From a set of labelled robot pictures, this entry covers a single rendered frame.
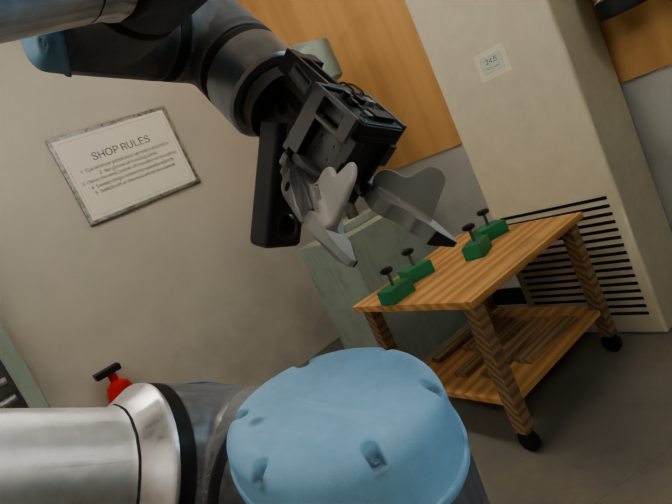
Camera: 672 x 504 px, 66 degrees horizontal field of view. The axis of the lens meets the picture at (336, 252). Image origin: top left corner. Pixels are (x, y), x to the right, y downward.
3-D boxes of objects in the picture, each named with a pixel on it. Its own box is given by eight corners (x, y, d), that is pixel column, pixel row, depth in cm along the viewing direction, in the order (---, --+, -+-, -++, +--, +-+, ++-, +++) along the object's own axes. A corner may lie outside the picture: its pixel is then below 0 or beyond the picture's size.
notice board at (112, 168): (199, 182, 297) (162, 106, 290) (200, 181, 296) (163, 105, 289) (90, 226, 261) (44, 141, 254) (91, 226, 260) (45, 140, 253)
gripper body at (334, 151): (360, 123, 38) (267, 40, 43) (308, 214, 42) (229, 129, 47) (414, 131, 44) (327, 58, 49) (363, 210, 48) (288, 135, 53)
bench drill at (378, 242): (404, 322, 312) (291, 71, 288) (485, 322, 261) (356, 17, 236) (346, 366, 286) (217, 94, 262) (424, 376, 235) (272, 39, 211)
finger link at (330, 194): (349, 194, 32) (331, 130, 39) (306, 264, 35) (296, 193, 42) (392, 211, 33) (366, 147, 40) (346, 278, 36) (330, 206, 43)
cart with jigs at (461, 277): (502, 340, 234) (448, 210, 225) (632, 344, 187) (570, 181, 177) (407, 429, 199) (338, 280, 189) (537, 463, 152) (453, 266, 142)
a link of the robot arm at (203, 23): (128, 48, 54) (209, 58, 62) (188, 115, 49) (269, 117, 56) (147, -46, 49) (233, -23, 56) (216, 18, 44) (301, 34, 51)
